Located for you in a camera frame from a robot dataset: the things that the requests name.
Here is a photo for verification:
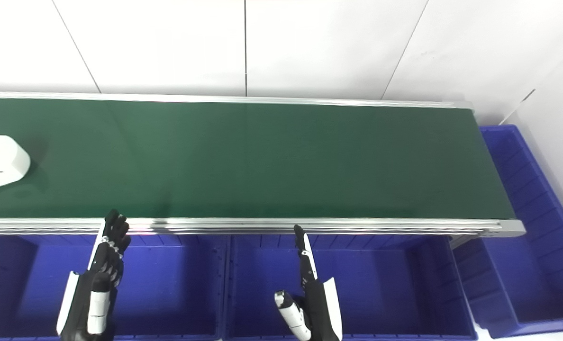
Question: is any green conveyor belt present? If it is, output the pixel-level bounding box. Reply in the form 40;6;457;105
0;91;527;238
0;98;517;221

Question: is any white plastic block with holes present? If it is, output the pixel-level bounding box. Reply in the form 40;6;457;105
0;135;31;188

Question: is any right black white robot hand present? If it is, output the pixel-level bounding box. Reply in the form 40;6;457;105
274;224;343;341

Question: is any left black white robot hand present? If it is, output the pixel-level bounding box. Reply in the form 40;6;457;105
56;209;132;341

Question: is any blue plastic bin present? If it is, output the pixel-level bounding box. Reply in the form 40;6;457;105
224;234;478;341
0;234;229;341
454;125;563;338

